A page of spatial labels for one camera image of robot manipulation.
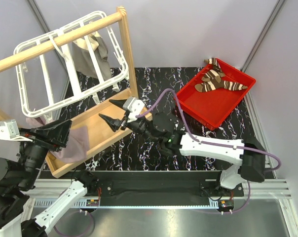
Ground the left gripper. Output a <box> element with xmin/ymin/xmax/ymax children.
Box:
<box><xmin>17</xmin><ymin>118</ymin><xmax>73</xmax><ymax>188</ymax></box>

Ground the lilac sock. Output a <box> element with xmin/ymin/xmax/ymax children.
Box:
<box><xmin>26</xmin><ymin>117</ymin><xmax>90</xmax><ymax>163</ymax></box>

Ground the white plastic sock hanger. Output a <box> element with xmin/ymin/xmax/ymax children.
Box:
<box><xmin>13</xmin><ymin>11</ymin><xmax>129</xmax><ymax>118</ymax></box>

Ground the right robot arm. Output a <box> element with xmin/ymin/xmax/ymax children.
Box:
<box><xmin>99</xmin><ymin>97</ymin><xmax>266</xmax><ymax>196</ymax></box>

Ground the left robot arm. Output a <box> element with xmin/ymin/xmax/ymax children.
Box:
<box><xmin>0</xmin><ymin>119</ymin><xmax>100</xmax><ymax>237</ymax></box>

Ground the wooden drying rack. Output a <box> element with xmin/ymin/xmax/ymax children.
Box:
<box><xmin>0</xmin><ymin>6</ymin><xmax>149</xmax><ymax>178</ymax></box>

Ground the grey beige hanging sock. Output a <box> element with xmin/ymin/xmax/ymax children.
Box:
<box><xmin>72</xmin><ymin>31</ymin><xmax>112</xmax><ymax>79</ymax></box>

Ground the red plastic tray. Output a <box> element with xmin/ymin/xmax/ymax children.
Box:
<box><xmin>177</xmin><ymin>59</ymin><xmax>256</xmax><ymax>130</ymax></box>

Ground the brown striped sock left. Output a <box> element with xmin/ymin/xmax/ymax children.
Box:
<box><xmin>194</xmin><ymin>69</ymin><xmax>225</xmax><ymax>92</ymax></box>

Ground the brown striped sock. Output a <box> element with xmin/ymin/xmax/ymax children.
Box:
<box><xmin>201</xmin><ymin>58</ymin><xmax>248</xmax><ymax>92</ymax></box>
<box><xmin>194</xmin><ymin>69</ymin><xmax>225</xmax><ymax>92</ymax></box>

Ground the brown striped sock right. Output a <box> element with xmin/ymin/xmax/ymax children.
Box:
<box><xmin>201</xmin><ymin>58</ymin><xmax>248</xmax><ymax>92</ymax></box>

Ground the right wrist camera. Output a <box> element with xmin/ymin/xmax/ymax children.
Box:
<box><xmin>123</xmin><ymin>96</ymin><xmax>145</xmax><ymax>122</ymax></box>

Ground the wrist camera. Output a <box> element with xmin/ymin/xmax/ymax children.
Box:
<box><xmin>0</xmin><ymin>119</ymin><xmax>33</xmax><ymax>142</ymax></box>
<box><xmin>123</xmin><ymin>96</ymin><xmax>145</xmax><ymax>122</ymax></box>

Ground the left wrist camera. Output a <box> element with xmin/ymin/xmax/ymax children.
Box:
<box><xmin>0</xmin><ymin>119</ymin><xmax>33</xmax><ymax>142</ymax></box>

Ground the aluminium rail frame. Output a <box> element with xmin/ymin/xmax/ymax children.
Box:
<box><xmin>28</xmin><ymin>74</ymin><xmax>298</xmax><ymax>237</ymax></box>

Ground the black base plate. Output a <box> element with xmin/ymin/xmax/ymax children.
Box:
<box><xmin>90</xmin><ymin>171</ymin><xmax>244</xmax><ymax>208</ymax></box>

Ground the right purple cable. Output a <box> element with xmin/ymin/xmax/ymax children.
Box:
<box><xmin>136</xmin><ymin>88</ymin><xmax>282</xmax><ymax>214</ymax></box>

